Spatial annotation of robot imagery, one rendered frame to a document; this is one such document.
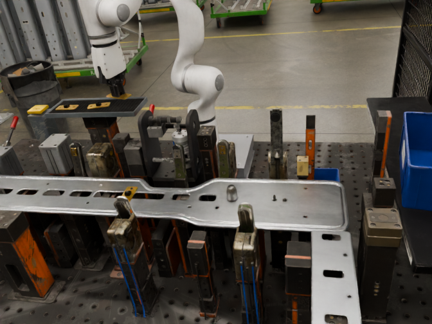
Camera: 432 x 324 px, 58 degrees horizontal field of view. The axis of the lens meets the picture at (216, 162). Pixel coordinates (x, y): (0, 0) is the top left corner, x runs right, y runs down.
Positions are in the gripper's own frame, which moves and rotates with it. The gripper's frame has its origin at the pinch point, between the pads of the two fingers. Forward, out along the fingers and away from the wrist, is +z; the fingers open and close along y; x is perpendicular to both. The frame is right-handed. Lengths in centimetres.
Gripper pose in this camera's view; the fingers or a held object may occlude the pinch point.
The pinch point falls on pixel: (117, 89)
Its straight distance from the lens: 134.4
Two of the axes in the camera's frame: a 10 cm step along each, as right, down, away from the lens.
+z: 1.1, 8.3, 5.4
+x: 8.7, 1.8, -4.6
